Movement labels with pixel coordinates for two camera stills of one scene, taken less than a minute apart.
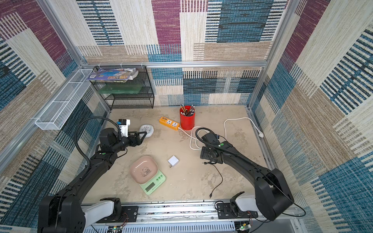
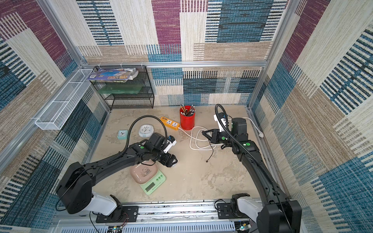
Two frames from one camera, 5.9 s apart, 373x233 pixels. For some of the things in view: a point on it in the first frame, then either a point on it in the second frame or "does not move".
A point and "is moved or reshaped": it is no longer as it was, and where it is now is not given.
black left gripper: [138, 141] -> [167, 162]
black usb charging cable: [211, 163] is moved or reshaped
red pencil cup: [187, 118] does not move
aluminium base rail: [196, 218] does not move
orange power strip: [169, 123] does not move
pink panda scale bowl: [144, 169] does not move
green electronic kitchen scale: [150, 187] does not move
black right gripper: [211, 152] -> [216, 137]
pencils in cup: [188, 112] does not move
